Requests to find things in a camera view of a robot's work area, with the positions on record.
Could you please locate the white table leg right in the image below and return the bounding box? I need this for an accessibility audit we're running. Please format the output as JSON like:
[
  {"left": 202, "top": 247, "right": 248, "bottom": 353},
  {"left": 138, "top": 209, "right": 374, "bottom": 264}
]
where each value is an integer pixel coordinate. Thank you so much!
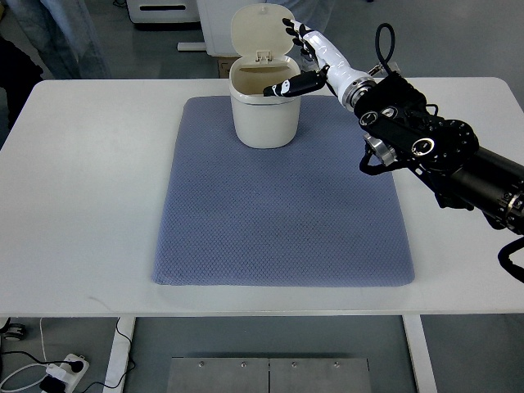
[{"left": 402, "top": 314, "right": 437, "bottom": 393}]

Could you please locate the person in jeans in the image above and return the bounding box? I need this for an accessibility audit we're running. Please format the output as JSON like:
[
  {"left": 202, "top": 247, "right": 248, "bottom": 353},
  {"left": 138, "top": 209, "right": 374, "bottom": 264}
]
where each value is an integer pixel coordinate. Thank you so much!
[{"left": 1, "top": 1, "right": 111, "bottom": 129}]

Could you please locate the cream trash bin with lid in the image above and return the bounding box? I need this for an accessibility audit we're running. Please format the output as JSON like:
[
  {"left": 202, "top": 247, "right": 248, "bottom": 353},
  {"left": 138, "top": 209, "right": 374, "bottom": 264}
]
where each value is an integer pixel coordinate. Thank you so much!
[{"left": 228, "top": 3, "right": 305, "bottom": 150}]

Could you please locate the white appliance with slot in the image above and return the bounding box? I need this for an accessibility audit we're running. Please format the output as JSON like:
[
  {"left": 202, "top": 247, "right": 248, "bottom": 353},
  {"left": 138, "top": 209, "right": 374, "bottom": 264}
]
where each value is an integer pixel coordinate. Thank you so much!
[{"left": 126, "top": 0, "right": 201, "bottom": 30}]

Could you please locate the cardboard box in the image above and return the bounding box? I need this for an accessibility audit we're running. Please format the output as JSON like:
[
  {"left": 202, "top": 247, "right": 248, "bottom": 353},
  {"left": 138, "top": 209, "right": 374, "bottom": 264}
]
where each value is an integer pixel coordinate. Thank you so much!
[{"left": 217, "top": 56, "right": 237, "bottom": 79}]

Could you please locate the metal floor plate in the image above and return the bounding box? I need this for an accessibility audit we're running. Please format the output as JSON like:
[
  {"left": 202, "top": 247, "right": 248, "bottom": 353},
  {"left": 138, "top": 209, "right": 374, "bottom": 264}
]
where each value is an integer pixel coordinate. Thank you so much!
[{"left": 167, "top": 357, "right": 372, "bottom": 392}]

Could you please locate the black power cable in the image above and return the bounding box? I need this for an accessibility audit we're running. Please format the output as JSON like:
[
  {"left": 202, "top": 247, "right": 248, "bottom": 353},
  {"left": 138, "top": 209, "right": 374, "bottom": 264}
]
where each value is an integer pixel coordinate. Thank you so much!
[{"left": 0, "top": 317, "right": 137, "bottom": 393}]

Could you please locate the white power strip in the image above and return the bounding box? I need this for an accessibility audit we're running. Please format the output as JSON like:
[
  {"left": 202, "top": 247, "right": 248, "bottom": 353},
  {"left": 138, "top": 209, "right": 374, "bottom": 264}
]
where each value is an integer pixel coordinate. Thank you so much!
[{"left": 38, "top": 354, "right": 89, "bottom": 393}]

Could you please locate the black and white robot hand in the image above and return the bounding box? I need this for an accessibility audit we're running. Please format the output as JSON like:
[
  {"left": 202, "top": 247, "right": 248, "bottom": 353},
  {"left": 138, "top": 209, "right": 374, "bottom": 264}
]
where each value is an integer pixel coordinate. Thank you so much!
[{"left": 263, "top": 18, "right": 376, "bottom": 110}]

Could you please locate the white power cable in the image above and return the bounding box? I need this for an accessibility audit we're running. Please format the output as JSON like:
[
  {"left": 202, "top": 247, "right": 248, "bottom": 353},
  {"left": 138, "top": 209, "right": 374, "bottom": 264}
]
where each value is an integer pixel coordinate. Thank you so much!
[{"left": 0, "top": 317, "right": 58, "bottom": 390}]

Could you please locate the blue quilted mat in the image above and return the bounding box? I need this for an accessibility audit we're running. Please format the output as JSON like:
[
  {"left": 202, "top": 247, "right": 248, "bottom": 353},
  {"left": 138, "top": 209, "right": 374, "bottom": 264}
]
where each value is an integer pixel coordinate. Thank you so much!
[{"left": 152, "top": 96, "right": 414, "bottom": 287}]

